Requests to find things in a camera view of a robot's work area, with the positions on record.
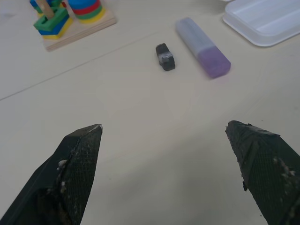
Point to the translucent tube with purple end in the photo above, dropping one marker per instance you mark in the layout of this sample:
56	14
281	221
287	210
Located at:
202	47

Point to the green square stacking block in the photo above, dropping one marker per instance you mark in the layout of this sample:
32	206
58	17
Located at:
52	20

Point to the black eraser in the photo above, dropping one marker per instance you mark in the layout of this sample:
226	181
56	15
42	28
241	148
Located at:
165	57

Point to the blue square stacking block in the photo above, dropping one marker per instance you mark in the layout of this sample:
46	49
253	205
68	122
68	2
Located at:
59	27

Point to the white plastic tray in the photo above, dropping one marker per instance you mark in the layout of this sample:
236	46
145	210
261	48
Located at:
264	21

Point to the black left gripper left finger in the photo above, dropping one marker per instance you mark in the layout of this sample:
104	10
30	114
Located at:
70	178

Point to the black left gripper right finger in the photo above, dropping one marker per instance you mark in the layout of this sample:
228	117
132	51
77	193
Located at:
264	168

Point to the wooden stacking toy base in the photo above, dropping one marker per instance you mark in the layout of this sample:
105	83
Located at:
82	30

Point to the wooden peg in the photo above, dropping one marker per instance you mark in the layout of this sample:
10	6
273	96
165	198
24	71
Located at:
46	9

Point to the yellow square stacking block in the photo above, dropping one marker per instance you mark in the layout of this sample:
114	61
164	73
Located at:
61	31

